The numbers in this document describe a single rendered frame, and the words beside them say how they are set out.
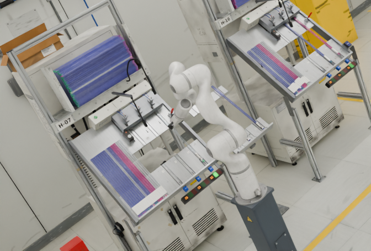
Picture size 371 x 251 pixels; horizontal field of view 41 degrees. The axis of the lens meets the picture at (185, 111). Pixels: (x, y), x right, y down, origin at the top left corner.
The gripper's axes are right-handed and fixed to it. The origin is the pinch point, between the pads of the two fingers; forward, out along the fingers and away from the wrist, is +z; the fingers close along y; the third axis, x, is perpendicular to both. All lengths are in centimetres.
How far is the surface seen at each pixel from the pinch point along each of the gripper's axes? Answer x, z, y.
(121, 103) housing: -35.1, 9.1, 17.0
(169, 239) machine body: 54, 56, 38
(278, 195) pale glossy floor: 81, 63, -54
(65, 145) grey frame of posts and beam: -35, 19, 62
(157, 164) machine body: 4, 64, 7
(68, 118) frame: -45, 7, 52
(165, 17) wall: -126, 131, -123
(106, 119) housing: -32.1, 11.5, 32.0
